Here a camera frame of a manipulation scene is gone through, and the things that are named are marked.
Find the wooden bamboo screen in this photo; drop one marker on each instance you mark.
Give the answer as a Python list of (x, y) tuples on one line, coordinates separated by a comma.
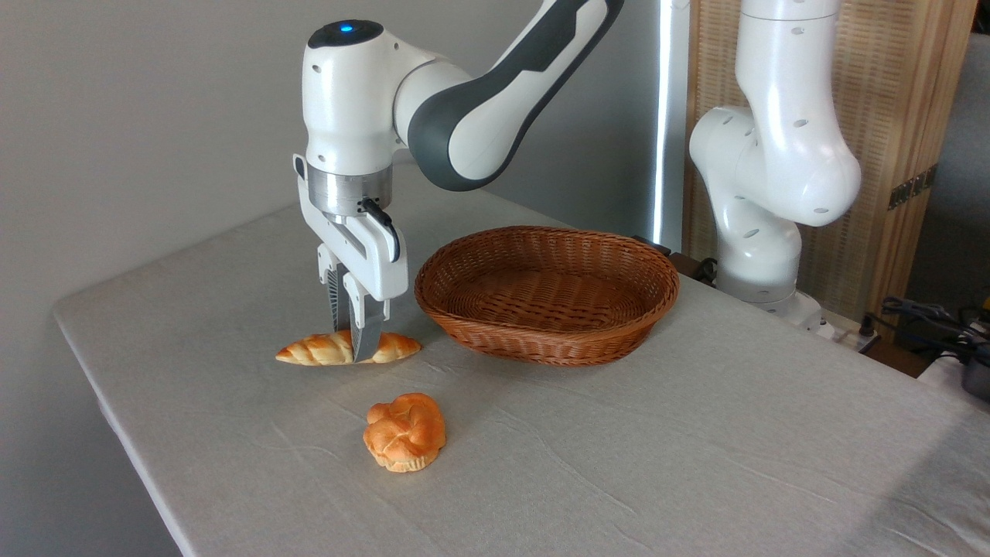
[(889, 100)]

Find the metal hinge on screen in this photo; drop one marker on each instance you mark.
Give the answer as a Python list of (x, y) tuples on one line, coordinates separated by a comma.
[(913, 187)]

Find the light grey tablecloth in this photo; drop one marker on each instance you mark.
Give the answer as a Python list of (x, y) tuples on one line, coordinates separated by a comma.
[(619, 449)]

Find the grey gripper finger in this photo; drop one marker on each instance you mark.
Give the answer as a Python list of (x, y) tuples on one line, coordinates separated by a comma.
[(336, 305), (367, 329)]

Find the black object behind basket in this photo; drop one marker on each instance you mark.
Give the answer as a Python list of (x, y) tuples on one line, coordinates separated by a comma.
[(684, 265)]

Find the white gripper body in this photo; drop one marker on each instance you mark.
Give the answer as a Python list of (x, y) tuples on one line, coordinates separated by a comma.
[(383, 267)]

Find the brown wicker basket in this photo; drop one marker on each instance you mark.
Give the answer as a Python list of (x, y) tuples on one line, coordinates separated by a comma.
[(541, 302)]

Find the white power strip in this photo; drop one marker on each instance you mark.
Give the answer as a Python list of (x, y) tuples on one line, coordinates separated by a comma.
[(851, 336)]

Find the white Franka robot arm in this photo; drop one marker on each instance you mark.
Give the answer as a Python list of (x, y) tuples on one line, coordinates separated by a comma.
[(348, 100)]

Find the white vertical post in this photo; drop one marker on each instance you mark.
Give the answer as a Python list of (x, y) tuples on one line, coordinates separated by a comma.
[(671, 116)]

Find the long golden bread loaf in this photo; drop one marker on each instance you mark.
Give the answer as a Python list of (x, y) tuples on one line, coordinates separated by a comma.
[(317, 350)]

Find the round knotted bread bun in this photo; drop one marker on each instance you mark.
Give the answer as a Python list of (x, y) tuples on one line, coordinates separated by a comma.
[(406, 433)]

